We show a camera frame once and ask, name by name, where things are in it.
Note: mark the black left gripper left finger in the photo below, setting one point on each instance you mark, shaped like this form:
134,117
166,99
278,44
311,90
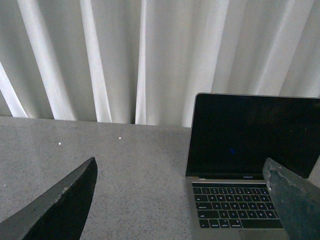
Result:
60,213

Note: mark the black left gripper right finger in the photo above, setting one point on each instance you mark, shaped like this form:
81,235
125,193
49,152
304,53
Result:
296,200

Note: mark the grey laptop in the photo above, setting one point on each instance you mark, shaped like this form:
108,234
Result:
231,137

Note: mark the white pleated curtain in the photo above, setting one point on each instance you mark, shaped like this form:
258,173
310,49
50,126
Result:
144,61

